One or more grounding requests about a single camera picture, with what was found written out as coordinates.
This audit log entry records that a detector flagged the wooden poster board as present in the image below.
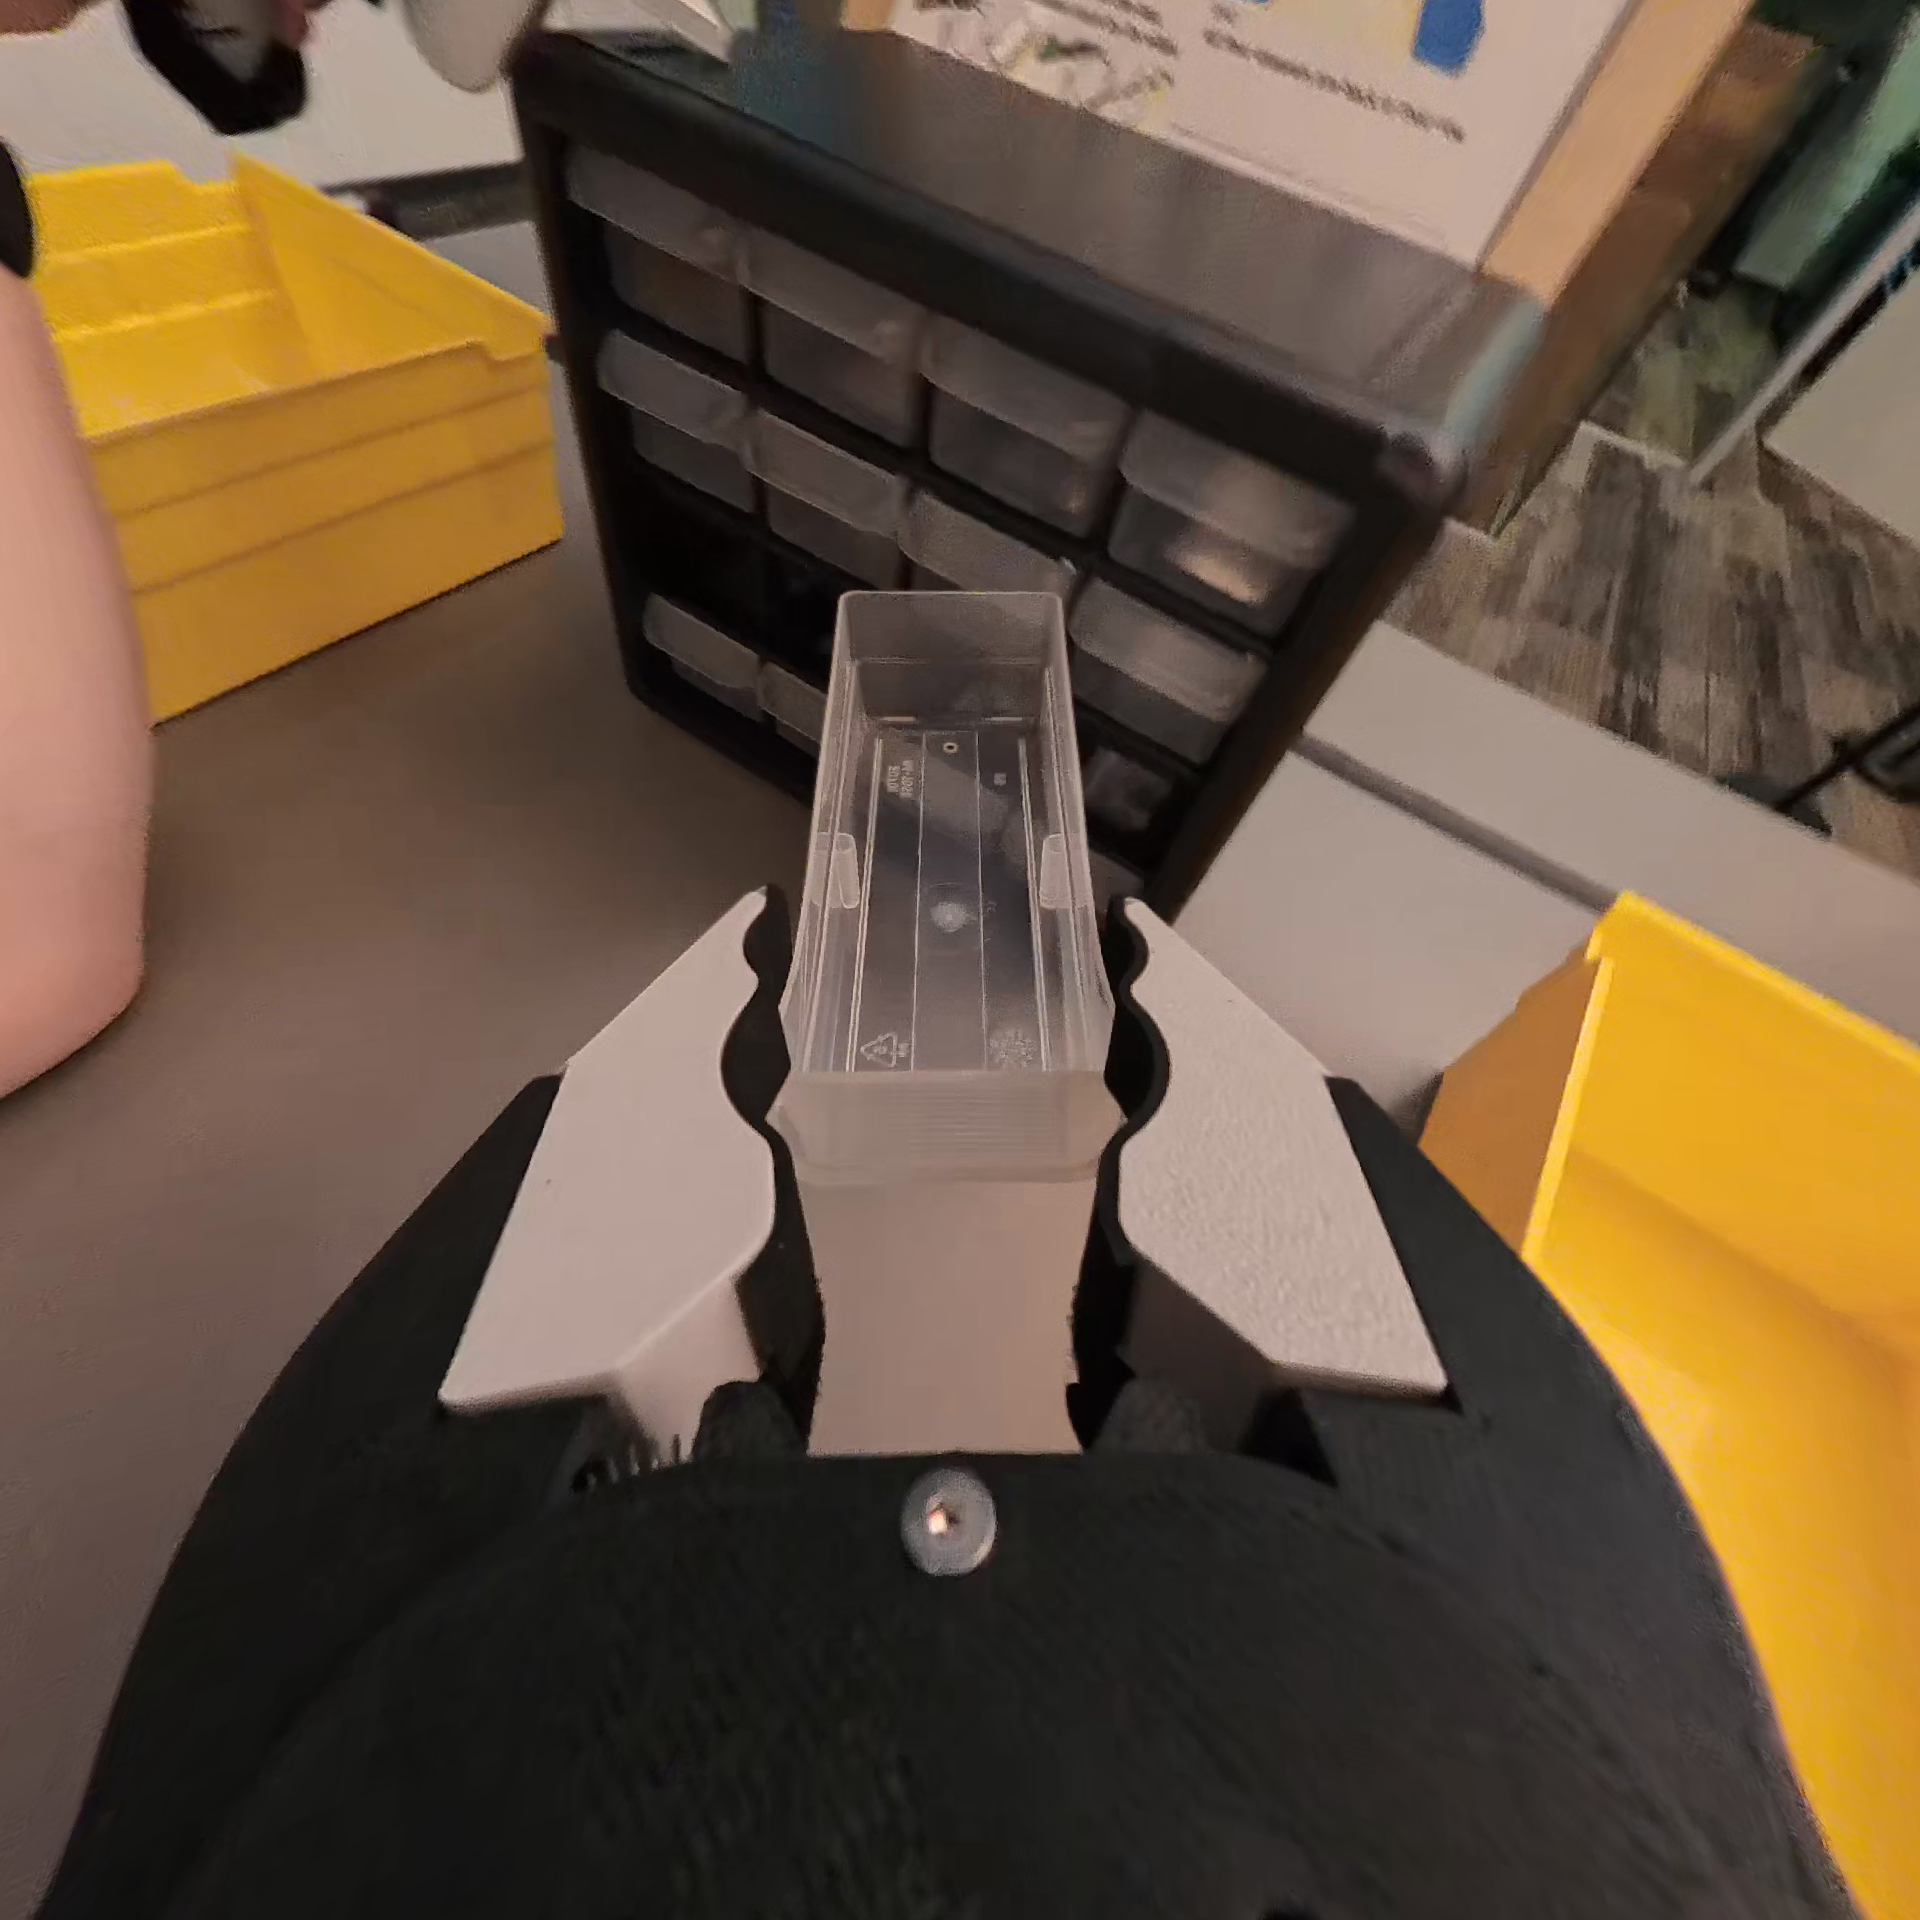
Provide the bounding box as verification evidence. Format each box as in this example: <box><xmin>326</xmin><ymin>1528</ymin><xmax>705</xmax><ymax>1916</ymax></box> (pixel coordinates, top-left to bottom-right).
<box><xmin>1462</xmin><ymin>0</ymin><xmax>1854</xmax><ymax>530</ymax></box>

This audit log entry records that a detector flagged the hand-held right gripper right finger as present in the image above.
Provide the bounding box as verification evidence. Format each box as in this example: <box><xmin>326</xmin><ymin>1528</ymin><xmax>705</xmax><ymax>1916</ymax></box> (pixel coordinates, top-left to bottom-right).
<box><xmin>1068</xmin><ymin>895</ymin><xmax>1450</xmax><ymax>1444</ymax></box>

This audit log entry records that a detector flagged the instruction poster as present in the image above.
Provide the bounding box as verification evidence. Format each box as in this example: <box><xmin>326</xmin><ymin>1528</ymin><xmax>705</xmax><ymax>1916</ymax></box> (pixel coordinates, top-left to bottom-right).
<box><xmin>839</xmin><ymin>0</ymin><xmax>1636</xmax><ymax>255</ymax></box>

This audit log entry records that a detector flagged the clear plastic drawer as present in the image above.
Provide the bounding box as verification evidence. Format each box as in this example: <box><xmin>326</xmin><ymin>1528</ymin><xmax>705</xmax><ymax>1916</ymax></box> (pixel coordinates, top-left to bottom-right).
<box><xmin>766</xmin><ymin>589</ymin><xmax>1129</xmax><ymax>1187</ymax></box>

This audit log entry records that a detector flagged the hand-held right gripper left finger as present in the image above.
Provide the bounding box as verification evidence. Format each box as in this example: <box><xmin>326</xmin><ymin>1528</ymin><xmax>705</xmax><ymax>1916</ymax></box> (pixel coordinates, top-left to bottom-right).
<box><xmin>438</xmin><ymin>885</ymin><xmax>824</xmax><ymax>1450</ymax></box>

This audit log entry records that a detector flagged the black drawer cabinet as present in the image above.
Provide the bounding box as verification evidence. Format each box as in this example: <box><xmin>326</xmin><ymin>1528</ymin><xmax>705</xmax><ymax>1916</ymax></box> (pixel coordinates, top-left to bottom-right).
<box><xmin>509</xmin><ymin>27</ymin><xmax>1553</xmax><ymax>916</ymax></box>

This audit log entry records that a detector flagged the yellow plastic bin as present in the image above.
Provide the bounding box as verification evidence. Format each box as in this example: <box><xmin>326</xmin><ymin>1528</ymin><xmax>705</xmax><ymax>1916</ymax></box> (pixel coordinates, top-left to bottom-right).
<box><xmin>1416</xmin><ymin>892</ymin><xmax>1920</xmax><ymax>1920</ymax></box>
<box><xmin>26</xmin><ymin>150</ymin><xmax>568</xmax><ymax>724</ymax></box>

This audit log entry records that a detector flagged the person's left forearm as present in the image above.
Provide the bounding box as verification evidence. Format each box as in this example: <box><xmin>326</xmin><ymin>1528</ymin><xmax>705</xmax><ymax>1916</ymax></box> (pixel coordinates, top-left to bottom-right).
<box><xmin>0</xmin><ymin>263</ymin><xmax>156</xmax><ymax>1099</ymax></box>

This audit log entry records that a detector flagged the set of clear cabinet drawers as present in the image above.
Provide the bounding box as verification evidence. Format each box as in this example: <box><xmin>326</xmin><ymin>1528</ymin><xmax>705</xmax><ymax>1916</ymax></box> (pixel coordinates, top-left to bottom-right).
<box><xmin>567</xmin><ymin>150</ymin><xmax>1353</xmax><ymax>887</ymax></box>

